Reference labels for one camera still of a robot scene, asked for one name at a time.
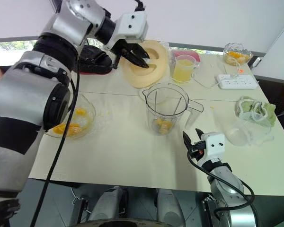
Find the white mesh net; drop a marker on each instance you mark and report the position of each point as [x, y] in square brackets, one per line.
[259, 107]

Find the wavy clear glass bowl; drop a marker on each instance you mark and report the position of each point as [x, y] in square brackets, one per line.
[88, 116]

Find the measuring cup with yellow juice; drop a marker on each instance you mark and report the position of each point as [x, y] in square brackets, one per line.
[183, 71]

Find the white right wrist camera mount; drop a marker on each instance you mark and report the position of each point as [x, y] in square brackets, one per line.
[214, 146]

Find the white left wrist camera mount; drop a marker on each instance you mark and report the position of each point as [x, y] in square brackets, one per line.
[130, 26]

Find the glass bowl with orange slices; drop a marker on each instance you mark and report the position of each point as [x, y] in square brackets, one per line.
[237, 56]

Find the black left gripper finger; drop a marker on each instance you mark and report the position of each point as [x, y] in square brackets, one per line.
[141, 52]
[136, 61]

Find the dark rounded robot torso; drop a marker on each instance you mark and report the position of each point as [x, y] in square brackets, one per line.
[127, 223]

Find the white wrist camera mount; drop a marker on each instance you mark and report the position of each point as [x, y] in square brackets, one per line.
[130, 26]
[214, 146]

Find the red flat container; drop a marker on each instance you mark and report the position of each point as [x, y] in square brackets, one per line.
[192, 54]

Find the dark grey small device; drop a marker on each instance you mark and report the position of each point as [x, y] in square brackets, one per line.
[257, 62]

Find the black metal table bracket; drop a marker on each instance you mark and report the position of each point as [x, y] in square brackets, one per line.
[209, 208]
[81, 208]

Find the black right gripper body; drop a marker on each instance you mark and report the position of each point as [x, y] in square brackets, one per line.
[198, 151]

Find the white power strip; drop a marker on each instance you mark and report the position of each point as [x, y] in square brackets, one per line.
[237, 81]

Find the yellow food pieces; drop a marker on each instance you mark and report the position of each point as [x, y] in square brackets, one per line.
[163, 126]

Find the cream round blender lid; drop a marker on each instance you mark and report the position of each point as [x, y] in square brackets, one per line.
[153, 68]

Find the green cloth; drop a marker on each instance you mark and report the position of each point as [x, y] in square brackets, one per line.
[271, 111]

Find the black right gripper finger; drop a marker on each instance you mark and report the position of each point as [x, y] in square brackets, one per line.
[187, 142]
[200, 135]

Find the clear plastic cover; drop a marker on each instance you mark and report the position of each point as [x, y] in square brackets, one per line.
[241, 132]

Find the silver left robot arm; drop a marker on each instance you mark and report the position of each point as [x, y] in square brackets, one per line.
[30, 94]

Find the clear blender jar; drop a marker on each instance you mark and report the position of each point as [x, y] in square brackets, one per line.
[166, 108]

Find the silver robot leg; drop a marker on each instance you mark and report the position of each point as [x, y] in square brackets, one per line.
[169, 205]
[109, 203]

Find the clear plastic bottle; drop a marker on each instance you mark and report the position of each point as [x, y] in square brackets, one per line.
[171, 61]

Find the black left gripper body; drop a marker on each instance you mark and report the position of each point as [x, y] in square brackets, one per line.
[125, 47]

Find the black boxing pad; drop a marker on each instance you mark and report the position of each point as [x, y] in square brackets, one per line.
[97, 62]

